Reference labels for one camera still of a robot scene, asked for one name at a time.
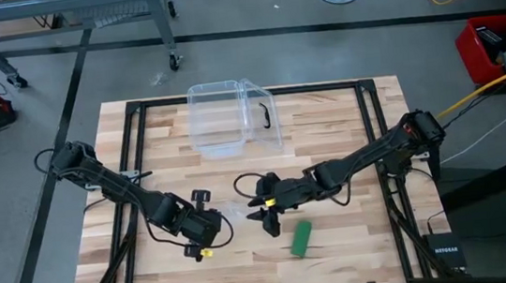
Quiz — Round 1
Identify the clear plastic zip bag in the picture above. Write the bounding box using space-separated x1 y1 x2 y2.
216 196 256 224

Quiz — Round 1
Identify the crumpled clear plastic scrap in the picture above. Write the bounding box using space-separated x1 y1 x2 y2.
148 69 169 88

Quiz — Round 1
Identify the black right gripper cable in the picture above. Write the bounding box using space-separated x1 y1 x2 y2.
231 171 269 201

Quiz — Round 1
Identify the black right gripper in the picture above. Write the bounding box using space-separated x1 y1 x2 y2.
241 166 328 241

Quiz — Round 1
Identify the red plastic bin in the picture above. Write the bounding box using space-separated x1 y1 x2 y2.
452 13 506 90

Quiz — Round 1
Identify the black box with label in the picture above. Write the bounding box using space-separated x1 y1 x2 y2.
475 24 505 62

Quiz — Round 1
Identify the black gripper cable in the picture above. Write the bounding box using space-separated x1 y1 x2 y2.
144 208 238 257
231 171 269 201

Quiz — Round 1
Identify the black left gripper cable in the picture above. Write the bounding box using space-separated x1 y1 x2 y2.
144 208 238 257

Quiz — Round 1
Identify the white floor cable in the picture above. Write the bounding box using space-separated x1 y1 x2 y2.
435 110 506 165

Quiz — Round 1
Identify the clear plastic storage container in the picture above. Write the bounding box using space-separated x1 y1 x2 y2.
183 77 255 163

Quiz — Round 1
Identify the grey metal cart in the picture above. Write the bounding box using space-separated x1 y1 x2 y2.
0 0 186 92

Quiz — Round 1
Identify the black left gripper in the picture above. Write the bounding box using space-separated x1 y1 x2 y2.
175 186 229 264

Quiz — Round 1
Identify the black Netgear network switch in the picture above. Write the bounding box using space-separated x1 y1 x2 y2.
424 230 468 272

